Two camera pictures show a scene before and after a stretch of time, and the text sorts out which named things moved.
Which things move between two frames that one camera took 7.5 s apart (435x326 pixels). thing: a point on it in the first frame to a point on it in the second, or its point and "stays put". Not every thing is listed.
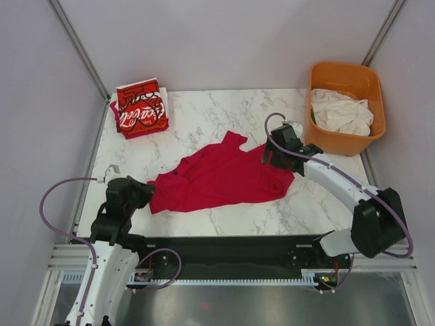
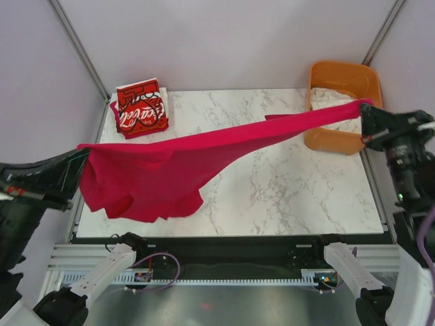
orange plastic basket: (357, 81) stays put
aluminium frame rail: (404, 258) stays put
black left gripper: (147, 191) to (52, 180)
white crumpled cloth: (336, 111) stays put
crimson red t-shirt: (219, 175) to (161, 179)
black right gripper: (273, 161) to (380, 126)
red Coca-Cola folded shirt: (140, 104) stays put
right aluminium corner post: (383, 32) stays put
